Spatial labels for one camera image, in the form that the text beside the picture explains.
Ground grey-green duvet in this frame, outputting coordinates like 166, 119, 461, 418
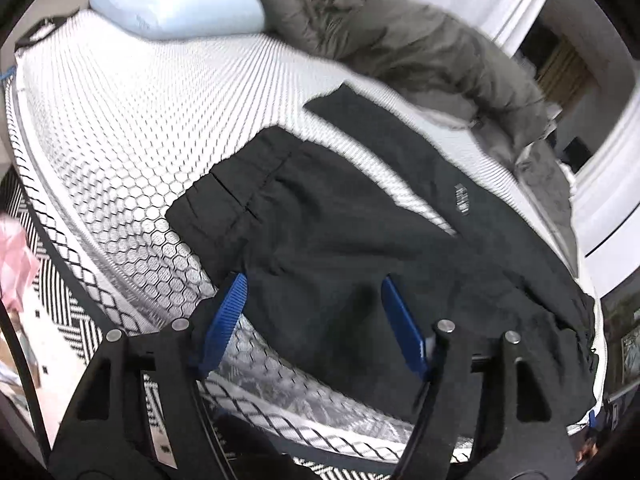
237, 0, 576, 271

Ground black pants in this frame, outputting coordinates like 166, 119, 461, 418
165, 85, 601, 441

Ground white hexagon-pattern mattress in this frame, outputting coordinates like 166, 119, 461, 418
5, 10, 608, 466

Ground dark shelf unit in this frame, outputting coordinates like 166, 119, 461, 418
600, 285, 640, 411

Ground light blue pillow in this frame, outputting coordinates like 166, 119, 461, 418
89, 0, 267, 41

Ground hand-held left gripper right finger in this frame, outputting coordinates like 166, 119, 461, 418
381, 276, 581, 480

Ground black cable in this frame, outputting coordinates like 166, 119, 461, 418
0, 300, 53, 456

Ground black and white patterned rug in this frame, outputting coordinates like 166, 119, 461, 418
0, 165, 321, 480

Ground white wardrobe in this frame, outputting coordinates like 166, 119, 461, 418
570, 100, 640, 301

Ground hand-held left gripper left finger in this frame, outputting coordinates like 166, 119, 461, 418
47, 272, 248, 480

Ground pink cloth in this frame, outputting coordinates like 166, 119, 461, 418
0, 215, 41, 311

